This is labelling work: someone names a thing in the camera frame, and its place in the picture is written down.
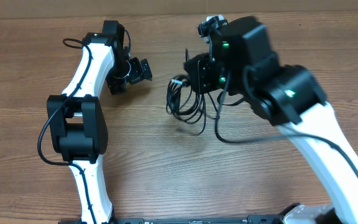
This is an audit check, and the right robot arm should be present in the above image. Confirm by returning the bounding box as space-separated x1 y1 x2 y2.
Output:
184 15 358 223

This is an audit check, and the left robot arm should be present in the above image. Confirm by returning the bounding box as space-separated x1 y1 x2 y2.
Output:
39 20 152 223

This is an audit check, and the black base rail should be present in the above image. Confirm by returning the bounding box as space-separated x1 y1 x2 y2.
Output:
57 213 285 224

